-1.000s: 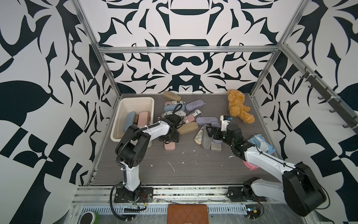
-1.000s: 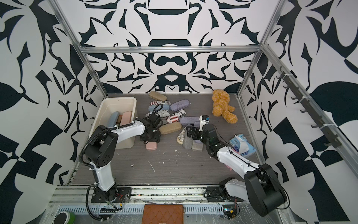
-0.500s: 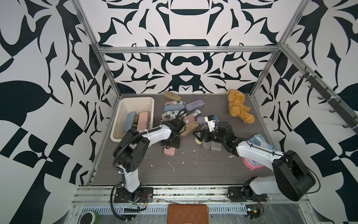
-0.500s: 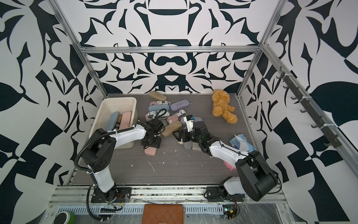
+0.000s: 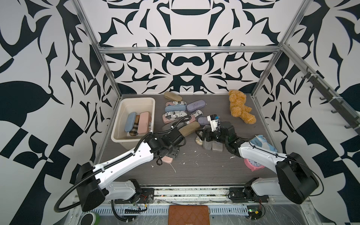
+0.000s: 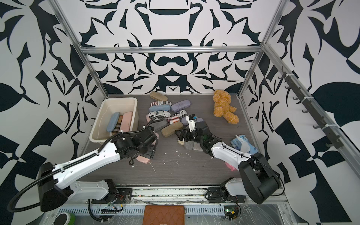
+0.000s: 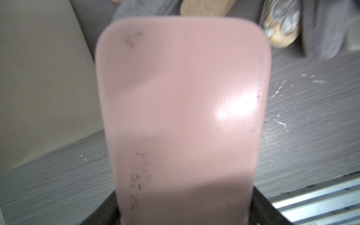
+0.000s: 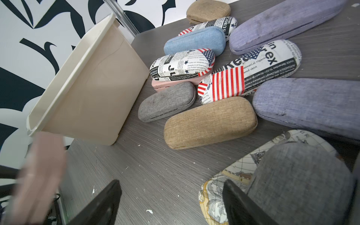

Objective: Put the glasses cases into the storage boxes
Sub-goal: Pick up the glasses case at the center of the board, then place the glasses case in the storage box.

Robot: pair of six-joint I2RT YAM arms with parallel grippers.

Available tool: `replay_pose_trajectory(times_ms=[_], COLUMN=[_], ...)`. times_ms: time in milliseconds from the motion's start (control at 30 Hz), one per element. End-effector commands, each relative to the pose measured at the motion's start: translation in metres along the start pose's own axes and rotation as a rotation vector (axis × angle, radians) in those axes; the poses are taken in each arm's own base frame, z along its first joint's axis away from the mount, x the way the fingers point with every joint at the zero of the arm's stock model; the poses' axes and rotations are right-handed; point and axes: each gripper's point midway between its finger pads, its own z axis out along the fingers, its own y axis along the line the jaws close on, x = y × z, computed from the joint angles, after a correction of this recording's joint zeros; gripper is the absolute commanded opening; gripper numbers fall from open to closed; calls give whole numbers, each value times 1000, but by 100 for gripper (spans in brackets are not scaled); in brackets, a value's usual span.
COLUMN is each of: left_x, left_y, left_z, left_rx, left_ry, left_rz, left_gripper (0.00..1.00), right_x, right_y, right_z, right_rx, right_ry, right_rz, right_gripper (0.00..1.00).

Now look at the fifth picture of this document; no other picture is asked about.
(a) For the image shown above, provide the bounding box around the tan fabric case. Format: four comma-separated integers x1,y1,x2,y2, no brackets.
179,121,201,137
164,91,183,101

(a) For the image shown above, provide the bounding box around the pink hard case front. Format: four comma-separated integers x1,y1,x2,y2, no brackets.
137,112,151,135

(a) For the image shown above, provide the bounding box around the pink hard case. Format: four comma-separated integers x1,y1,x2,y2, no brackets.
162,156,173,164
137,112,151,135

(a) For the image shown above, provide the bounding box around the plaid fabric glasses case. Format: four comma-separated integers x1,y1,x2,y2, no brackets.
129,115,140,137

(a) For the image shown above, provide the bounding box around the cream plastic storage box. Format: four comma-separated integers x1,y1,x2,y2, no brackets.
111,97,155,150

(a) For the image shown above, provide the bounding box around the blue fabric case front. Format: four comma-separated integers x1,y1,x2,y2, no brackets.
124,112,137,132

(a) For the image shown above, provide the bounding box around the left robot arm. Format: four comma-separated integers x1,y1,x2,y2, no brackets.
76,128,185,212

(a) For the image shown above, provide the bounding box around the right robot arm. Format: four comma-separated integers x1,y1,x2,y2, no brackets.
199,122,322,204

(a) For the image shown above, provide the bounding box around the map print glasses case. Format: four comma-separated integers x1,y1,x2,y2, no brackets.
196,136,203,145

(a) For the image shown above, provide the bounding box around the grey fabric case horizontal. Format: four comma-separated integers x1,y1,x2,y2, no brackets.
162,122,177,131

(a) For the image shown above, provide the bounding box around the grey fabric case upright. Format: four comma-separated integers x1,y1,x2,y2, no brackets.
202,140,213,150

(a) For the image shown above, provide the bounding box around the pink case under newspaper case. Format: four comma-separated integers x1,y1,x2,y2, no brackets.
162,114,171,124

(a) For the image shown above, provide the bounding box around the purple case horizontal middle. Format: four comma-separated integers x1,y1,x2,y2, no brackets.
197,117,210,126

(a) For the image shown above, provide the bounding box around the newspaper flag case left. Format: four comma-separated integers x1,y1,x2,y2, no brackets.
165,111,187,120

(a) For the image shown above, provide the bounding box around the blue tissue pack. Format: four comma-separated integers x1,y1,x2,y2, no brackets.
249,135,278,152

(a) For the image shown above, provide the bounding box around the flag newspaper case centre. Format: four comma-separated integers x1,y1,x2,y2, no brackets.
185,110,203,124

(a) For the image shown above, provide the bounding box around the tan teddy bear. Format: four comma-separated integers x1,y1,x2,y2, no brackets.
229,90,257,124

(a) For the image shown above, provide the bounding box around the light blue case at back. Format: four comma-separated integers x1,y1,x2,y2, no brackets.
165,105,187,112

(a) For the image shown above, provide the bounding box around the purple case at back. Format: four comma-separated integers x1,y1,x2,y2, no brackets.
186,100,206,112

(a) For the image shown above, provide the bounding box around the newspaper print case at back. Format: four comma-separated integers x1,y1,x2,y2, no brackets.
166,101,187,107

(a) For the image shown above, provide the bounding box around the pink alarm clock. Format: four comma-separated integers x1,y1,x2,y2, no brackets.
244,159,265,172

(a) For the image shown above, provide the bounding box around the brown quilted wallet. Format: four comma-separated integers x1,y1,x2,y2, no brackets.
168,205,210,225

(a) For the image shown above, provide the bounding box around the green tape roll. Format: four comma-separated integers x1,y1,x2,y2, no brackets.
79,212,100,225

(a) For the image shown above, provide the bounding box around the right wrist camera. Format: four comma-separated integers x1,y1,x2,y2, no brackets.
207,114,219,132

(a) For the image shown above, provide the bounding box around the grey wall hook rail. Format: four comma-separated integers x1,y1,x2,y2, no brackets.
302,66,360,135

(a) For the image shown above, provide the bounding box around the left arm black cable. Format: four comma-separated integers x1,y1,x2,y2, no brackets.
53,115,192,213

